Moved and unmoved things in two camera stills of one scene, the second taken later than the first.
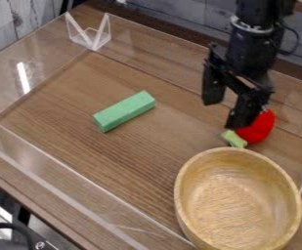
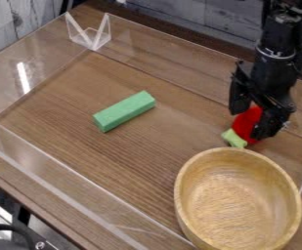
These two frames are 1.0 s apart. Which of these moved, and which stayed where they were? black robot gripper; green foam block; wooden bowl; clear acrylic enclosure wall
Moved: black robot gripper
Stayed: clear acrylic enclosure wall; wooden bowl; green foam block
